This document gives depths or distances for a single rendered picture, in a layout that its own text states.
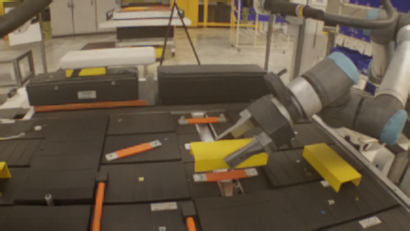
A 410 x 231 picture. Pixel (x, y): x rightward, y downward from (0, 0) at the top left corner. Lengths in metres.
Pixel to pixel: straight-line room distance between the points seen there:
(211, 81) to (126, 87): 0.31
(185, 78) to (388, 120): 0.67
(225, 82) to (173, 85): 0.19
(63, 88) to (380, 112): 0.98
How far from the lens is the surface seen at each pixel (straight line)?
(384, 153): 0.93
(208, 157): 0.58
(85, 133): 0.83
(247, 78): 1.05
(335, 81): 0.61
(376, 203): 0.69
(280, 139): 0.57
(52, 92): 1.05
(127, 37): 5.32
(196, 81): 1.00
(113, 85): 0.99
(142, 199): 0.58
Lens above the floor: 1.40
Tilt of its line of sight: 26 degrees down
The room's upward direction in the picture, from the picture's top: 3 degrees clockwise
